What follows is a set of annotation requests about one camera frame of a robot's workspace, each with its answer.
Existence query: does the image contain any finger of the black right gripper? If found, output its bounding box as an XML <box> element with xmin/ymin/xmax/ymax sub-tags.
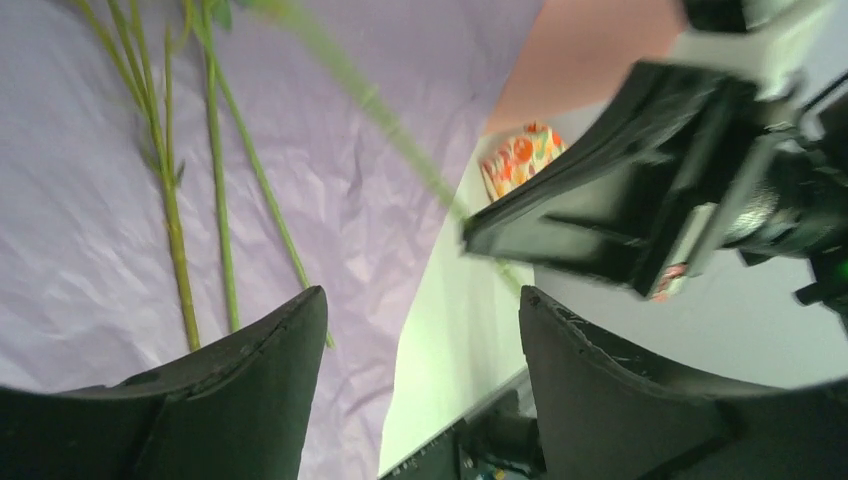
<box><xmin>462</xmin><ymin>61</ymin><xmax>759</xmax><ymax>296</ymax></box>

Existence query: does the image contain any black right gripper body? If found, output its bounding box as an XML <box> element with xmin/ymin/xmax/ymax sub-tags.
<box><xmin>688</xmin><ymin>94</ymin><xmax>847</xmax><ymax>323</ymax></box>

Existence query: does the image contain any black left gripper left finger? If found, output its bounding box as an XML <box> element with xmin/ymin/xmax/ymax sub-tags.
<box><xmin>1</xmin><ymin>286</ymin><xmax>328</xmax><ymax>479</ymax></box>

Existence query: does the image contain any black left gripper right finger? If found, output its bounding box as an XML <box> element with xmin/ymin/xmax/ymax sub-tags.
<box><xmin>519</xmin><ymin>286</ymin><xmax>847</xmax><ymax>479</ymax></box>

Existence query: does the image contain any pink purple wrapping paper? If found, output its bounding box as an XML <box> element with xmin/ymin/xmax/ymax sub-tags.
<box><xmin>1</xmin><ymin>1</ymin><xmax>542</xmax><ymax>479</ymax></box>

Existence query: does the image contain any yellow flower bunch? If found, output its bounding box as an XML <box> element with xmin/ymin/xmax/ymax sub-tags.
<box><xmin>74</xmin><ymin>1</ymin><xmax>312</xmax><ymax>351</ymax></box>

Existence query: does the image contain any pink flower stem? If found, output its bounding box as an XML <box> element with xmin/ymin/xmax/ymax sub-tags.
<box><xmin>251</xmin><ymin>0</ymin><xmax>525</xmax><ymax>296</ymax></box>

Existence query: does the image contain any pink cylindrical vase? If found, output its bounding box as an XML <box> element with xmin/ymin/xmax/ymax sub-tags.
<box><xmin>484</xmin><ymin>0</ymin><xmax>687</xmax><ymax>134</ymax></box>

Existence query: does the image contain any floral patterned cloth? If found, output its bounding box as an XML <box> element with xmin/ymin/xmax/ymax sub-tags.
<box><xmin>479</xmin><ymin>122</ymin><xmax>569</xmax><ymax>202</ymax></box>

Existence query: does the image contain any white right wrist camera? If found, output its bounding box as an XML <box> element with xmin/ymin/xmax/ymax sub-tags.
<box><xmin>666</xmin><ymin>0</ymin><xmax>836</xmax><ymax>99</ymax></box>

